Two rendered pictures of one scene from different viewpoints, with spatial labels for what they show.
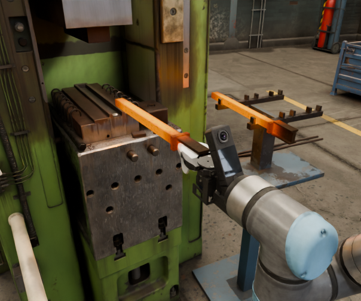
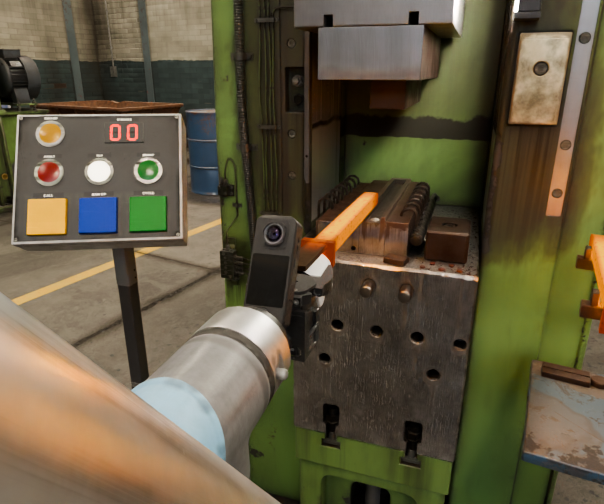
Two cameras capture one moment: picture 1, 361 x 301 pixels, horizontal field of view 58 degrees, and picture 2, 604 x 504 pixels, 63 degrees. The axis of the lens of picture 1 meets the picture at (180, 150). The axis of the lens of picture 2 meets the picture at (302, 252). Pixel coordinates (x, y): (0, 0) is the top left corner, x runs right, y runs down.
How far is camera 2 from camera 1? 55 cm
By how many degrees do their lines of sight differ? 47
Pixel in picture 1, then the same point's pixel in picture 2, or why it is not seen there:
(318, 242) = not seen: hidden behind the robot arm
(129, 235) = (350, 417)
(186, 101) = (549, 244)
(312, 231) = not seen: hidden behind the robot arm
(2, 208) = (235, 300)
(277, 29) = not seen: outside the picture
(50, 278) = (269, 424)
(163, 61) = (508, 158)
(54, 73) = (375, 158)
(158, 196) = (409, 379)
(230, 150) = (276, 263)
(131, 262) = (347, 465)
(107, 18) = (379, 68)
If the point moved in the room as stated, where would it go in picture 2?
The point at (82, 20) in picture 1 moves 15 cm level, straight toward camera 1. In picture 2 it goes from (340, 69) to (296, 69)
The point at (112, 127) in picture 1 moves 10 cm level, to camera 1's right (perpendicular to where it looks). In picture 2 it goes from (362, 237) to (398, 249)
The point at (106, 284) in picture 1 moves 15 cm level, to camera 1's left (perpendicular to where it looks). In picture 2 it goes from (305, 473) to (270, 441)
